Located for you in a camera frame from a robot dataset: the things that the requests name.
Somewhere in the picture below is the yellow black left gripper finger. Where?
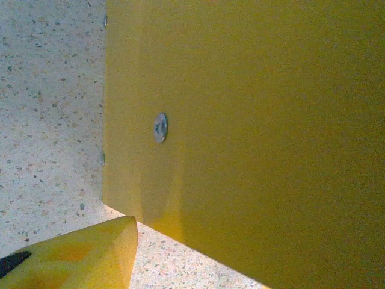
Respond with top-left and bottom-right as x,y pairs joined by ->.
0,215 -> 139,289

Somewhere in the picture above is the yellow bookshelf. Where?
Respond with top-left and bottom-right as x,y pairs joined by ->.
101,0 -> 385,289

